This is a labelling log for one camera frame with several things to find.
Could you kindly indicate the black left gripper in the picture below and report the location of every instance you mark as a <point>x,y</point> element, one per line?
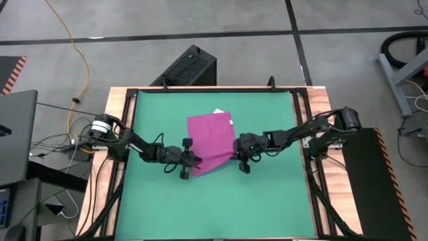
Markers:
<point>174,155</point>

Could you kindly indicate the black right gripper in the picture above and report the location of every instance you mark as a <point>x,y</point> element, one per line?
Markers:
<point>249,144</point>

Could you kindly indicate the magenta towel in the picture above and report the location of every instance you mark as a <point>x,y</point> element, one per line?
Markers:
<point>210,134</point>

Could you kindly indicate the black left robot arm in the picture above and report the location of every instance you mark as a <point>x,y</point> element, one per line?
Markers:
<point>133,140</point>

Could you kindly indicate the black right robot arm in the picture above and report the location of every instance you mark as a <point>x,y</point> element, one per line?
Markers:
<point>301,130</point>

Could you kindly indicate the green table mat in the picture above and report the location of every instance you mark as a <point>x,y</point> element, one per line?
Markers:
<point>267,207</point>

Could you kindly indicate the black table clamp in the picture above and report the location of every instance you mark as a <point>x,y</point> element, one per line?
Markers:
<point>164,84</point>
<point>271,82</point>

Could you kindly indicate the black computer tower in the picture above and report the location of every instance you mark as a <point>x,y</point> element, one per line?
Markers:
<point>190,65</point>

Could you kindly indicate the black power adapter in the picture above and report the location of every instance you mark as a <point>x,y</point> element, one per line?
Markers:
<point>78,155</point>

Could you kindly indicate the large black orange-striped floor mat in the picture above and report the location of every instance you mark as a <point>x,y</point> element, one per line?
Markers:
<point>364,184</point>

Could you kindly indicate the black desk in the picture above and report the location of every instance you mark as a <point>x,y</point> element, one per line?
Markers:
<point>57,175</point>

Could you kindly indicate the black smartphone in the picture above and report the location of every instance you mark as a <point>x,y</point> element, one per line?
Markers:
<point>55,209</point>

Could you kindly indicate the grey cabinet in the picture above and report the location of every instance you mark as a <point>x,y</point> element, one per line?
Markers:
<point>28,201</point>

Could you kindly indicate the grey metal stand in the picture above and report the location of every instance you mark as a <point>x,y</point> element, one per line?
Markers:
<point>398,77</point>

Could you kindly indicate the grey laptop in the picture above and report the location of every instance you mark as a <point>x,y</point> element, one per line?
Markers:
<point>16,134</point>

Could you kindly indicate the black computer mouse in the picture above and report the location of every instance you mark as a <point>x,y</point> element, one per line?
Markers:
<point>15,232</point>

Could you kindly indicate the black keyboard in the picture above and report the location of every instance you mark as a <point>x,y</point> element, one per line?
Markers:
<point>3,207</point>

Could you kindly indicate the orange object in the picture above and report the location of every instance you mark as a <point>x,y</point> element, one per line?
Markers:
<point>425,71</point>

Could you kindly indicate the small black orange-striped floor mat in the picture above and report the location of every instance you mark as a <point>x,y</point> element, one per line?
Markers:
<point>8,72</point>

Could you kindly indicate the black metal table frame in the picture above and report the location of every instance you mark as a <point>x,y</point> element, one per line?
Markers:
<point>254,89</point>

